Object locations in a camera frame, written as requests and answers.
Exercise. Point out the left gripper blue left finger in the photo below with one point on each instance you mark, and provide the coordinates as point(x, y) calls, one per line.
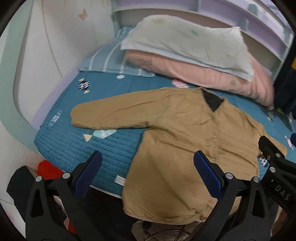
point(84, 174)

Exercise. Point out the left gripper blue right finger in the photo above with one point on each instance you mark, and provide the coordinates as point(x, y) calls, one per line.
point(210, 173)

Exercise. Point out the teal quilted bedspread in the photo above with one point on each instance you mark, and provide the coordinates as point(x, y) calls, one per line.
point(66, 145)

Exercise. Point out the navy and yellow puffer jacket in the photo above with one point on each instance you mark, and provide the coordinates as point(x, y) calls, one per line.
point(285, 91)

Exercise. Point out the pink folded duvet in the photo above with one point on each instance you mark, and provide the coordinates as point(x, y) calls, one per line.
point(260, 89)

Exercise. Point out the striped teal blanket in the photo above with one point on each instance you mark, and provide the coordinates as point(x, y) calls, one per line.
point(111, 59)

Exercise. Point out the white pillow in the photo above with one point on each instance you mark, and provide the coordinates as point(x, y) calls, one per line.
point(221, 49)

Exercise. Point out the lavender headboard shelf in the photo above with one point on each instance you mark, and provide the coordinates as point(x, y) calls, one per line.
point(265, 30)

